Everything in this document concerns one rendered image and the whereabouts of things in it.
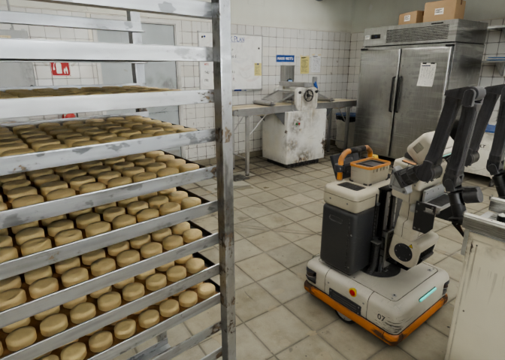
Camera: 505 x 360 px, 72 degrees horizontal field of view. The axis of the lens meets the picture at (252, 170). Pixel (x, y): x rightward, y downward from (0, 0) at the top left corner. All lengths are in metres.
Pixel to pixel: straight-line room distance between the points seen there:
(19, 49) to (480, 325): 1.79
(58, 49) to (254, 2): 5.29
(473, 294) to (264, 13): 5.04
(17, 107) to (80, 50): 0.14
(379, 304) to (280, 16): 4.95
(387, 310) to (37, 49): 1.89
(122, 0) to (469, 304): 1.66
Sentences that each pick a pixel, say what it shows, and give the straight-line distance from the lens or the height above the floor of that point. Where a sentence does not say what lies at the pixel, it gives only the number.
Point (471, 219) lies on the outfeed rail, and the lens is 1.67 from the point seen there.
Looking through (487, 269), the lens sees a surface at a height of 0.71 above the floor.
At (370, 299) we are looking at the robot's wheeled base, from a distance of 2.13.
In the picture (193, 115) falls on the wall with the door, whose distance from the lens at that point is 5.30.
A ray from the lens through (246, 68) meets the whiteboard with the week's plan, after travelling 5.71.
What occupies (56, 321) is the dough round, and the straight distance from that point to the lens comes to 0.88.
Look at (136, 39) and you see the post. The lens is 1.19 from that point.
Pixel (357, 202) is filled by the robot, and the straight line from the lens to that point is 2.00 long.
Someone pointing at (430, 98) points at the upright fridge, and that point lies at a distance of 5.30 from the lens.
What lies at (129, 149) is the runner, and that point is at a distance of 0.73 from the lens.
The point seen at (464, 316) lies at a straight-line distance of 1.84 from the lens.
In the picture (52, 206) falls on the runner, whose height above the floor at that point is 1.24.
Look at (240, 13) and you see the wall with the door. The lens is 5.72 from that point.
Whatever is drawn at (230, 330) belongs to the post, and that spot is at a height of 0.78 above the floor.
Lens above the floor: 1.47
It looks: 16 degrees down
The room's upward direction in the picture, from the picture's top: straight up
